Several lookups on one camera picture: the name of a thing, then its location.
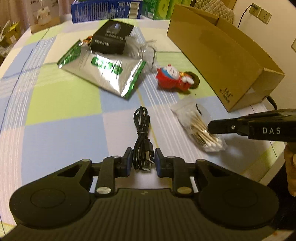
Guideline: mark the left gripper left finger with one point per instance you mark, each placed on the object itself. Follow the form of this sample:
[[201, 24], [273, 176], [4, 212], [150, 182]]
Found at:
[[109, 169]]

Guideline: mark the clear plastic bag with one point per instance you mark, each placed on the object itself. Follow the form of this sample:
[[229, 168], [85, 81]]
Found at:
[[145, 51]]

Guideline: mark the green tissue pack stack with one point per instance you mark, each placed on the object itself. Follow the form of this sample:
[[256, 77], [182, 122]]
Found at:
[[161, 9]]

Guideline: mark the person's right hand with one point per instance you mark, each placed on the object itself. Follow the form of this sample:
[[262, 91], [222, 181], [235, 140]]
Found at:
[[289, 157]]

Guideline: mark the blue product box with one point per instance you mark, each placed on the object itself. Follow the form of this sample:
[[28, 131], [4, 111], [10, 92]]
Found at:
[[85, 11]]

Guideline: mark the brown cardboard box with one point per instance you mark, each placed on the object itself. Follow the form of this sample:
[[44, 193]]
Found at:
[[238, 70]]

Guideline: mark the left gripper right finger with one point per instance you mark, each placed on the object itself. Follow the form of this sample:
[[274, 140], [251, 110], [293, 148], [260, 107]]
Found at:
[[175, 168]]

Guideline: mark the white humidifier box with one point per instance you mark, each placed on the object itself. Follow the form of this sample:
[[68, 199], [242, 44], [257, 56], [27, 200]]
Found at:
[[42, 14]]

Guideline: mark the quilted beige chair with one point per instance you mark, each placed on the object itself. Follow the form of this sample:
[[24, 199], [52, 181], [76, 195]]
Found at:
[[215, 7]]

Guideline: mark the silver green foil pouch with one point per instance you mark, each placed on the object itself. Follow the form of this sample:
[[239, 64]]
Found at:
[[116, 74]]

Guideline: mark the black Flyco box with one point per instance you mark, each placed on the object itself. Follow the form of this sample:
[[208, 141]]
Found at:
[[110, 37]]

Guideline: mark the red Doraemon toy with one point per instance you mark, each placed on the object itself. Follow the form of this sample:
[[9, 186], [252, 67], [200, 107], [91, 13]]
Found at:
[[169, 77]]

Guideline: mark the wall socket with plug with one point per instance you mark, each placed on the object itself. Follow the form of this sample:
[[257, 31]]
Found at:
[[255, 10]]

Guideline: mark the wall switch plate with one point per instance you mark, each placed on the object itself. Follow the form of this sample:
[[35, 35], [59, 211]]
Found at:
[[293, 46]]

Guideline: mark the cotton swab bag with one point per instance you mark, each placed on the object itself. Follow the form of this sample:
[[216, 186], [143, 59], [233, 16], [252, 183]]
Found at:
[[194, 119]]

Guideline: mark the black curved handle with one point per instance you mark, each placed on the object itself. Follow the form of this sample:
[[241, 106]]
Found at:
[[272, 102]]

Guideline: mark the checkered tablecloth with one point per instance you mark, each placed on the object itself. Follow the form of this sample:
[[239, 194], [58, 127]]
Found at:
[[51, 118]]

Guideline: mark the small toy car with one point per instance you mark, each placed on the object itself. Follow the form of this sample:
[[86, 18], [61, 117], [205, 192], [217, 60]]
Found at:
[[88, 40]]

